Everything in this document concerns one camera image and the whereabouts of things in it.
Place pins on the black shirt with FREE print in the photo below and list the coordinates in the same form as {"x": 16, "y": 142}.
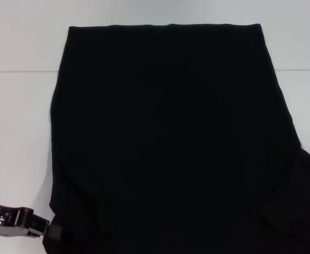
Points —
{"x": 170, "y": 132}

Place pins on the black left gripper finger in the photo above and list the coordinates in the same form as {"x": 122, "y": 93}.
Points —
{"x": 35, "y": 222}
{"x": 35, "y": 234}

